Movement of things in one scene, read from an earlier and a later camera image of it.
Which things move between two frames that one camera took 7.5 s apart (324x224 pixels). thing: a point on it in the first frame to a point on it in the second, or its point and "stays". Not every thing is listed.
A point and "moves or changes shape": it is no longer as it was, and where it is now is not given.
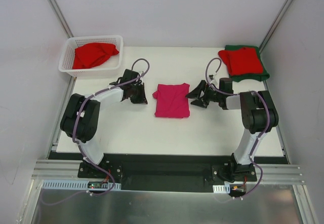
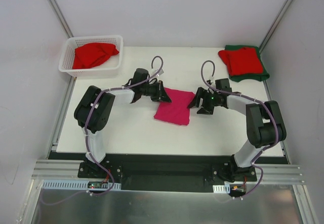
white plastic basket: x=114 y=62 stays
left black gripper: x=138 y=92 to x=157 y=91
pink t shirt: x=172 y=101 moves or changes shape
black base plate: x=170 y=173 stays
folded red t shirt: x=240 y=61 stays
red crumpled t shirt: x=93 y=54 stays
